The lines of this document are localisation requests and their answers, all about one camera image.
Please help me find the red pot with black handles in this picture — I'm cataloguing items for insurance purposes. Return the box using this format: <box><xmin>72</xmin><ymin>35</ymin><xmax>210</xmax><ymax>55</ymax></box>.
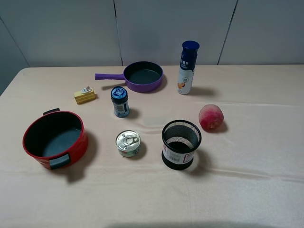
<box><xmin>22</xmin><ymin>108</ymin><xmax>89</xmax><ymax>170</ymax></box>

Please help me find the black mesh pen holder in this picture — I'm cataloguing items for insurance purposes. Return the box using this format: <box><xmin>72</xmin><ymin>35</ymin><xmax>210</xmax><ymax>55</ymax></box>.
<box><xmin>161</xmin><ymin>120</ymin><xmax>202</xmax><ymax>171</ymax></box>

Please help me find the small blue-lidded jar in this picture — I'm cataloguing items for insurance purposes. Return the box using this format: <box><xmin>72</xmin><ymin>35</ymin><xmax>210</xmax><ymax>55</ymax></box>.
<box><xmin>110</xmin><ymin>86</ymin><xmax>130</xmax><ymax>118</ymax></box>

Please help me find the red peach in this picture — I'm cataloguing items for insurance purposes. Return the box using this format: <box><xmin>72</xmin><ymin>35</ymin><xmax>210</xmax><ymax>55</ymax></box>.
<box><xmin>199</xmin><ymin>104</ymin><xmax>224</xmax><ymax>132</ymax></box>

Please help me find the yellow toy cake slice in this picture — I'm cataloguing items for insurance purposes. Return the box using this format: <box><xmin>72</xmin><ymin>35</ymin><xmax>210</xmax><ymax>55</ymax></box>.
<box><xmin>74</xmin><ymin>86</ymin><xmax>96</xmax><ymax>105</ymax></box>

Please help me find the silver pull-tab tin can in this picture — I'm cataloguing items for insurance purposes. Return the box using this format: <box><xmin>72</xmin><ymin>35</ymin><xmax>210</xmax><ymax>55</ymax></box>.
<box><xmin>115</xmin><ymin>130</ymin><xmax>141</xmax><ymax>157</ymax></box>

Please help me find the blue and white yogurt bottle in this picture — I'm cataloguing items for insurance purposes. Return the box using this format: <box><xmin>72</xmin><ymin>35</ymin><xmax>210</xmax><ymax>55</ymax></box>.
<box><xmin>177</xmin><ymin>40</ymin><xmax>200</xmax><ymax>95</ymax></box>

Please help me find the purple frying pan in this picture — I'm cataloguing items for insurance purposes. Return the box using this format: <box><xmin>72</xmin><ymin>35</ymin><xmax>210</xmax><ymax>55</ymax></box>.
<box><xmin>95</xmin><ymin>61</ymin><xmax>163</xmax><ymax>93</ymax></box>

